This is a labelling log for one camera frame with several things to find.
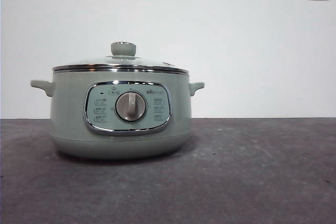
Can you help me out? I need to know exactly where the pale green electric pot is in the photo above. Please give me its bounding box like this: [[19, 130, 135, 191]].
[[30, 63, 205, 160]]

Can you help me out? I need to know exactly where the glass pot lid with knob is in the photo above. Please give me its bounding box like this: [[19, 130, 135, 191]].
[[51, 41, 189, 74]]

